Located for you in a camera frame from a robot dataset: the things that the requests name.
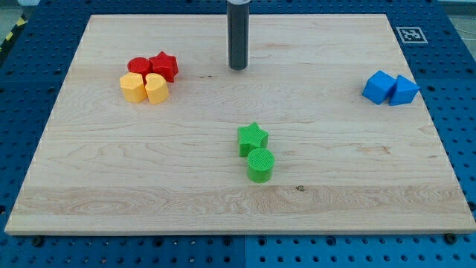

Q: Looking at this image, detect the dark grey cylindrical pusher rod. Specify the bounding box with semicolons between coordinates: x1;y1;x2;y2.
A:
227;0;251;71

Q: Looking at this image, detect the red star block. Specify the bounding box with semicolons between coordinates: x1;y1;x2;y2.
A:
149;51;179;83

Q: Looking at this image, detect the yellow heart block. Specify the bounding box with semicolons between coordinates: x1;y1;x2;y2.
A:
145;73;169;104

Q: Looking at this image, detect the green star block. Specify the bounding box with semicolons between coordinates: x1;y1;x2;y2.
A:
237;122;268;157

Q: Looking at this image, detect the red cylinder block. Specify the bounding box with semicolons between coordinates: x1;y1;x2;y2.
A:
127;57;152;79

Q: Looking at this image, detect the yellow hexagon block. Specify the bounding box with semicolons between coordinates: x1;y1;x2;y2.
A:
119;72;147;103

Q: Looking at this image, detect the green cylinder block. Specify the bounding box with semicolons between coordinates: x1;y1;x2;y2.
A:
247;148;274;183

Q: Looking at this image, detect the blue cube block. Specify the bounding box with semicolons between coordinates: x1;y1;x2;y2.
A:
361;70;396;105

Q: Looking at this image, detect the white fiducial marker tag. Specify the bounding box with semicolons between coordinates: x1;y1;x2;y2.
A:
396;26;428;44

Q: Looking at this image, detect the light wooden board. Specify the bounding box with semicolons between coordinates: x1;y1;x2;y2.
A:
5;14;475;236

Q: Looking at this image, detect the blue triangular prism block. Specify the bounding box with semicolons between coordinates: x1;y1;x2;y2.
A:
389;75;420;106

